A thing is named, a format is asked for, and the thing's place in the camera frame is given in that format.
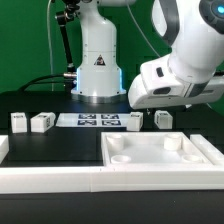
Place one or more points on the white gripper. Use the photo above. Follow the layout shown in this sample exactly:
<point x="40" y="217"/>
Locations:
<point x="157" y="87"/>

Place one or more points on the white square tabletop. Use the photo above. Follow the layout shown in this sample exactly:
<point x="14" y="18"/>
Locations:
<point x="149" y="148"/>

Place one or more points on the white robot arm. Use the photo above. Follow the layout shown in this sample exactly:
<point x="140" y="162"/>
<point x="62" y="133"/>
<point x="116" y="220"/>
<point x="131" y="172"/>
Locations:
<point x="194" y="29"/>

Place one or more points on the white obstacle fence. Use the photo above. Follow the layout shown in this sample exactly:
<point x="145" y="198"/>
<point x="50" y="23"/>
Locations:
<point x="116" y="177"/>

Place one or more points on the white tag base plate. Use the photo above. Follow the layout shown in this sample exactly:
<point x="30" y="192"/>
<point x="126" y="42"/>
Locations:
<point x="92" y="120"/>

